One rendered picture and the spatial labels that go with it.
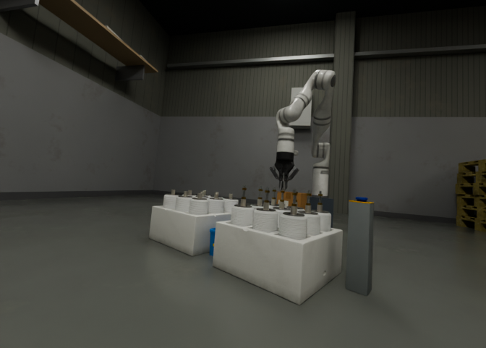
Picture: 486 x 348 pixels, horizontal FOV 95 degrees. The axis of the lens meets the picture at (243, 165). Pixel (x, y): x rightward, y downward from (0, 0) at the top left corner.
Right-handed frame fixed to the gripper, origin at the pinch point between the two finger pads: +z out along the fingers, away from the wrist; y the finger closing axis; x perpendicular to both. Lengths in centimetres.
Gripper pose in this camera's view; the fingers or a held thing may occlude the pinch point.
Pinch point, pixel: (283, 185)
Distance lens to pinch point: 98.0
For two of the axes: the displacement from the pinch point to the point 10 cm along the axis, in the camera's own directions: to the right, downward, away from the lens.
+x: 3.9, 1.0, 9.2
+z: -0.8, 9.9, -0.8
